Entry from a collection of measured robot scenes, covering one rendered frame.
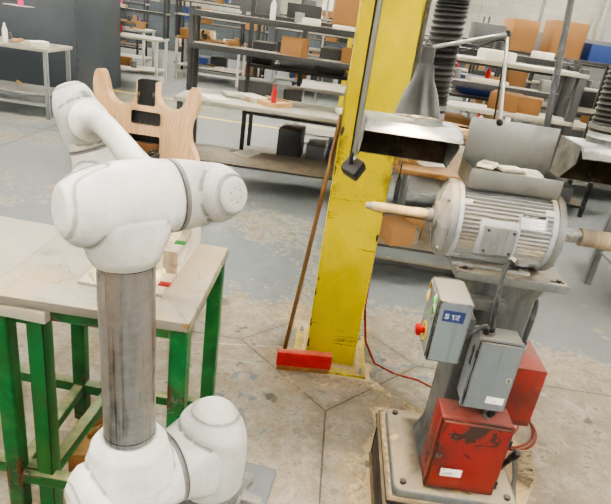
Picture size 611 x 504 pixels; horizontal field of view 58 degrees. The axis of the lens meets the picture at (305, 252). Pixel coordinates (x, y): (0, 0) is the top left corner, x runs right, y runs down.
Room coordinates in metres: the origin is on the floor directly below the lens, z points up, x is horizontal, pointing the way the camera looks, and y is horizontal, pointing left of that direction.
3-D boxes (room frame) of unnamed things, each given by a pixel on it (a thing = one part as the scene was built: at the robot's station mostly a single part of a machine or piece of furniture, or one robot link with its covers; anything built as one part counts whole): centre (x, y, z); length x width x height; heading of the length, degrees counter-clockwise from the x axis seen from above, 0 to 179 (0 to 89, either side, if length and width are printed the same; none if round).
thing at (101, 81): (1.74, 0.68, 1.51); 0.07 x 0.04 x 0.10; 88
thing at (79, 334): (1.92, 0.88, 0.45); 0.05 x 0.05 x 0.90; 89
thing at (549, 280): (1.72, -0.67, 1.11); 0.36 x 0.24 x 0.04; 89
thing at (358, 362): (2.74, -0.22, 0.02); 0.40 x 0.40 x 0.02; 89
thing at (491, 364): (1.57, -0.66, 0.93); 0.15 x 0.10 x 0.55; 89
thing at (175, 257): (1.73, 0.55, 0.98); 0.27 x 0.16 x 0.09; 89
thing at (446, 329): (1.48, -0.51, 0.99); 0.24 x 0.21 x 0.26; 89
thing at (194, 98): (1.73, 0.42, 1.50); 0.07 x 0.04 x 0.09; 88
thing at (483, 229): (1.71, -0.60, 1.25); 0.41 x 0.27 x 0.26; 89
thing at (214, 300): (1.91, 0.33, 0.45); 0.05 x 0.05 x 0.90; 89
